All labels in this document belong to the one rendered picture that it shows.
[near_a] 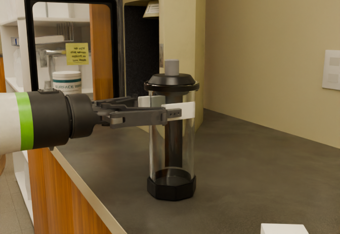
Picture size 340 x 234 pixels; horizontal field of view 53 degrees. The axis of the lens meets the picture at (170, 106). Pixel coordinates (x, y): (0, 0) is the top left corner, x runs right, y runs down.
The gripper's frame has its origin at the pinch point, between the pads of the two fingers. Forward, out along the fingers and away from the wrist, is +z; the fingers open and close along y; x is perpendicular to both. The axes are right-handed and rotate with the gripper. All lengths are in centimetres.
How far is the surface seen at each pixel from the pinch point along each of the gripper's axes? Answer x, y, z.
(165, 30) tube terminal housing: -15.5, 30.3, 16.0
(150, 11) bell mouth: -22, 43, 17
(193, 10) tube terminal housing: -21.5, 30.4, 25.6
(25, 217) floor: 112, 184, -9
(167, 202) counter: 18.1, -4.0, -2.7
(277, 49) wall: -10, 27, 59
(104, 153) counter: 18.0, 29.0, -3.5
